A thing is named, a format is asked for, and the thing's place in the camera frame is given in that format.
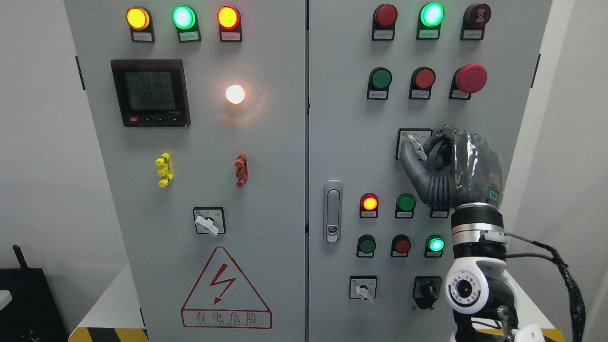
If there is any black box with antenna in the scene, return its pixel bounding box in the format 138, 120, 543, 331
0, 245, 69, 342

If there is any red lit indicator lower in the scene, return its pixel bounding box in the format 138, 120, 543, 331
359, 193, 379, 219

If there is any silver door handle lock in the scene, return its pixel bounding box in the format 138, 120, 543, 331
323, 180, 343, 243

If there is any red push button upper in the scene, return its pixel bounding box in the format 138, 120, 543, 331
408, 66, 436, 100

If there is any red terminal connector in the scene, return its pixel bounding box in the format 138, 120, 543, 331
235, 153, 249, 188

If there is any yellow indicator light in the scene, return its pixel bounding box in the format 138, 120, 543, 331
125, 6, 155, 43

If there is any black rotary switch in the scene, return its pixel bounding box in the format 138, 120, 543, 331
412, 275, 442, 310

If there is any green lit indicator top right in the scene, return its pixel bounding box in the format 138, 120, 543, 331
416, 2, 445, 40

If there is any black digital power meter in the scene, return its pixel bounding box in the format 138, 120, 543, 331
111, 59, 191, 127

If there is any left door rotary switch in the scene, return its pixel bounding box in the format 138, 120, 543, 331
192, 206, 226, 237

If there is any black red buzzer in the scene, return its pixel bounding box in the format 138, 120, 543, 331
460, 3, 492, 41

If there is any dark grey robotic hand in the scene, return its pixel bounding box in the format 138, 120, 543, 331
400, 125, 504, 209

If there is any green push button upper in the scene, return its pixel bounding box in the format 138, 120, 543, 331
366, 67, 392, 100

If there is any red emergency stop button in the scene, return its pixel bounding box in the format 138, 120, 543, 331
448, 63, 488, 100

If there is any green push button lower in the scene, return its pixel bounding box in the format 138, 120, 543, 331
356, 234, 377, 258

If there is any red high voltage warning sticker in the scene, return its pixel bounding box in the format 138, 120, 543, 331
180, 246, 272, 329

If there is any gray rotary selector switch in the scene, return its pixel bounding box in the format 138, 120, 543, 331
395, 128, 432, 161

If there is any red push button lower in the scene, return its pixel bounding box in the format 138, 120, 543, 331
389, 234, 412, 258

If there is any bottom white rotary switch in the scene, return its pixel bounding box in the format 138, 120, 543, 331
348, 275, 378, 305

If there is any yellow terminal connector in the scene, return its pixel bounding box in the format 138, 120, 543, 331
155, 153, 173, 188

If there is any red push button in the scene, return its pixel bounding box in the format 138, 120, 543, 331
408, 66, 436, 100
389, 234, 412, 258

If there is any red lit indicator light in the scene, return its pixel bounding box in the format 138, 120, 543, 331
216, 5, 243, 42

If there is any dark red indicator light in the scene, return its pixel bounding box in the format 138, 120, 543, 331
371, 4, 398, 41

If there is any green push button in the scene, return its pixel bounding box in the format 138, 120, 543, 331
356, 234, 377, 258
366, 67, 392, 100

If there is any grey electrical cabinet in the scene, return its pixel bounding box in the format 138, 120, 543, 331
65, 0, 553, 342

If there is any green indicator light top left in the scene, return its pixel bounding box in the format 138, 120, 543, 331
171, 5, 202, 43

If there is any green lit indicator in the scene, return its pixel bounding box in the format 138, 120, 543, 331
424, 234, 445, 258
416, 2, 445, 40

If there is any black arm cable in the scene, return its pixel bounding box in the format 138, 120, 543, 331
503, 232, 586, 342

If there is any green lit indicator lower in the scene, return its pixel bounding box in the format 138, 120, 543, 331
424, 234, 445, 258

